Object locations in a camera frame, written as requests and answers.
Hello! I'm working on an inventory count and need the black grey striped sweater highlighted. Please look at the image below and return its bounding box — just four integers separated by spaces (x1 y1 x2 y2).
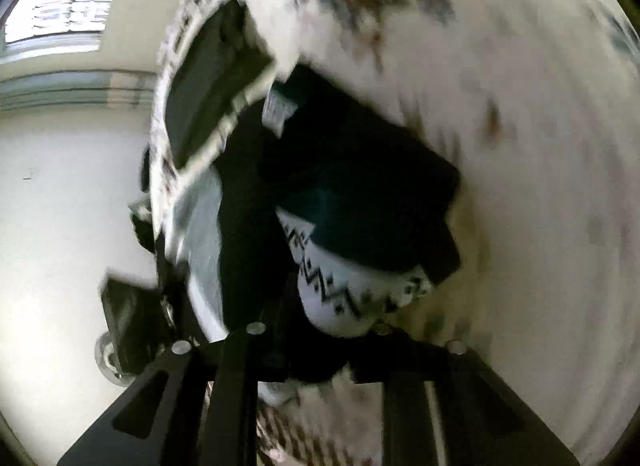
162 0 462 382

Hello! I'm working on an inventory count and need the window with blinds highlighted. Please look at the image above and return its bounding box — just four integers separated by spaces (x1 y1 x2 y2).
1 0 113 64

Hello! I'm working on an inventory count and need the floral cream brown blanket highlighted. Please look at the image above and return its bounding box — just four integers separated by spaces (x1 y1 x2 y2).
148 0 640 466

